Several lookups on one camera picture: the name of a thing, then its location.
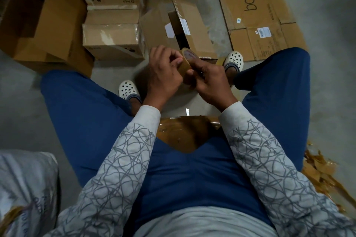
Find person's left hand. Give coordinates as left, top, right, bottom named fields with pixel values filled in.
left=143, top=44, right=185, bottom=112

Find brown cardboard sheet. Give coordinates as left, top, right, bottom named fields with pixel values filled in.
left=213, top=0, right=308, bottom=62

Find person's blue trousers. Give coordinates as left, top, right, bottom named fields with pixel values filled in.
left=39, top=47, right=312, bottom=235

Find person's white clog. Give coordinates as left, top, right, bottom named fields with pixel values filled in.
left=223, top=50, right=245, bottom=75
left=118, top=79, right=143, bottom=116

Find crumpled brown tape scraps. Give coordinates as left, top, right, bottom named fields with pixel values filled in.
left=301, top=143, right=356, bottom=216

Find white woven sack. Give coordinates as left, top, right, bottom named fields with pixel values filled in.
left=0, top=148, right=61, bottom=237

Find person's left white clog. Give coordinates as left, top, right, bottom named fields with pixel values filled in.
left=118, top=79, right=143, bottom=116

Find person's right forearm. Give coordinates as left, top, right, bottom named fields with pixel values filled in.
left=218, top=101, right=356, bottom=237

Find brown packing tape roll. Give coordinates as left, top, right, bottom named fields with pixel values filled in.
left=177, top=47, right=201, bottom=87

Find person's grey shirt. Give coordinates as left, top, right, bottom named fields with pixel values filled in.
left=132, top=206, right=280, bottom=237

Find person's right white clog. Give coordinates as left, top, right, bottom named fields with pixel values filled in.
left=223, top=50, right=245, bottom=75

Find person's right hand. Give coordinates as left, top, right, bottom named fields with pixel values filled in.
left=184, top=56, right=239, bottom=113

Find large black-label cardboard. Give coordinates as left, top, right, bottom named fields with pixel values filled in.
left=0, top=0, right=95, bottom=78

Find person's left forearm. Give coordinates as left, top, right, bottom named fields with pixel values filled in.
left=43, top=104, right=162, bottom=237

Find small cardboard box being taped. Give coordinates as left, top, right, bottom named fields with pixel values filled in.
left=138, top=0, right=219, bottom=99
left=82, top=6, right=146, bottom=61

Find brown plastic-wrapped stool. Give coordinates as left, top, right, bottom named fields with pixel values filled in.
left=155, top=114, right=223, bottom=154

